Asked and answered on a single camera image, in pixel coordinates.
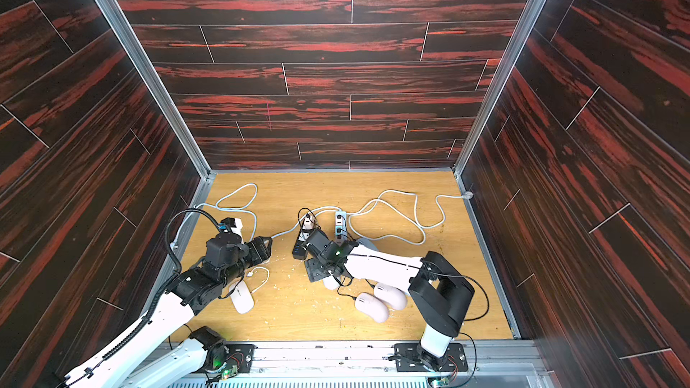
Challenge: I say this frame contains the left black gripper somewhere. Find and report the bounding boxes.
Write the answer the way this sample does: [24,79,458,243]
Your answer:
[220,235,274,289]

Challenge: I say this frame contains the white charging cable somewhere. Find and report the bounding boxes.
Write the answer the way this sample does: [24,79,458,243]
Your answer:
[244,265,271,295]

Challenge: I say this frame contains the white wireless mouse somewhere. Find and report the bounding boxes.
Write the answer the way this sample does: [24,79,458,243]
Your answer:
[230,280,254,314]

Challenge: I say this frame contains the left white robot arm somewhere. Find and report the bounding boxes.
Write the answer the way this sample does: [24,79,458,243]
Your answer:
[60,233,272,387]

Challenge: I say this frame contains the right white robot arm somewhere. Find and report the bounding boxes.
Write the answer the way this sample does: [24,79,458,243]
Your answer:
[295,228,475,368]

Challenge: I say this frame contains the white mouse centre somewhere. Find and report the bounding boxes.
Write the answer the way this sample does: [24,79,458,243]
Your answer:
[323,276,341,290]

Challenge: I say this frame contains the light blue mouse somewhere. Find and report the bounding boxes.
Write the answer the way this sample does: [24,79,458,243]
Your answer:
[357,237,378,251]

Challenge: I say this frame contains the pink mouse rear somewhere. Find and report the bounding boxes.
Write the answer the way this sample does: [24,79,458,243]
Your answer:
[373,283,408,311]

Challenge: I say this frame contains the black power strip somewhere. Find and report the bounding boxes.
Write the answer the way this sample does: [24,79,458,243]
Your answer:
[300,212,318,234]

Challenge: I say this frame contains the white power strip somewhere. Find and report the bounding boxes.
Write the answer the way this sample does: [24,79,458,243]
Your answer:
[334,210,349,245]

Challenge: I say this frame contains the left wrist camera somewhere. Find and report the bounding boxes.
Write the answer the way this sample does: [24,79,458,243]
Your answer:
[218,217,243,237]

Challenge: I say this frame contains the black mouse cable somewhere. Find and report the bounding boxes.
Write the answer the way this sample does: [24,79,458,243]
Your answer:
[335,274,378,301]

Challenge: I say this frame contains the white cable left side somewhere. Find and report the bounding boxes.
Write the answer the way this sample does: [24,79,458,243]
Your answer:
[169,182,303,244]

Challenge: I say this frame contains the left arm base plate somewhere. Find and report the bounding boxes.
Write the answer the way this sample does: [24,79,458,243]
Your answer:
[185,328,257,375]

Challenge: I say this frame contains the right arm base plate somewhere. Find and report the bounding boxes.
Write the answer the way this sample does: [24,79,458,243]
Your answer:
[388,342,468,373]

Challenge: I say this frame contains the aluminium frame left post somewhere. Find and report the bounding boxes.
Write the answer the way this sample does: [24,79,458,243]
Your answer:
[69,0,217,271]

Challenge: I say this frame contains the aluminium frame post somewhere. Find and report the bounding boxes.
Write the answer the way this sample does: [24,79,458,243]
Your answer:
[453,0,547,339]
[69,0,217,271]

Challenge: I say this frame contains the aluminium frame right post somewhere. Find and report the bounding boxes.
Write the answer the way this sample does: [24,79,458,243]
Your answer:
[453,0,547,339]

